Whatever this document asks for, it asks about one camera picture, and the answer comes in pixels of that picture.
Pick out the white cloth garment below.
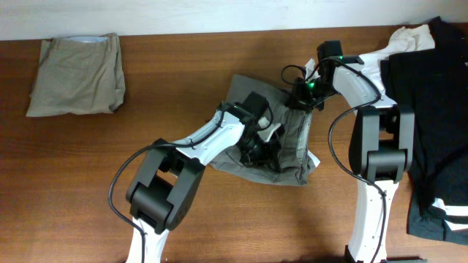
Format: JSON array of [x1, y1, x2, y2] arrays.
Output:
[[359, 24, 435, 94]]

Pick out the black garment with white stripes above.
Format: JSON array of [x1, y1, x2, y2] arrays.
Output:
[[380, 17, 467, 245]]

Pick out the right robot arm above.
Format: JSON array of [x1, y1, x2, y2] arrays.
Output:
[[288, 40, 415, 263]]

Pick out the grey shorts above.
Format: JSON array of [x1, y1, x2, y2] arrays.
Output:
[[210, 75, 320, 186]]

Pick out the folded khaki shorts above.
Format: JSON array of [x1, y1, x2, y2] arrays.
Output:
[[26, 33, 126, 118]]

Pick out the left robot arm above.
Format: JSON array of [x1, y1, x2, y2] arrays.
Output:
[[126, 92, 284, 262]]

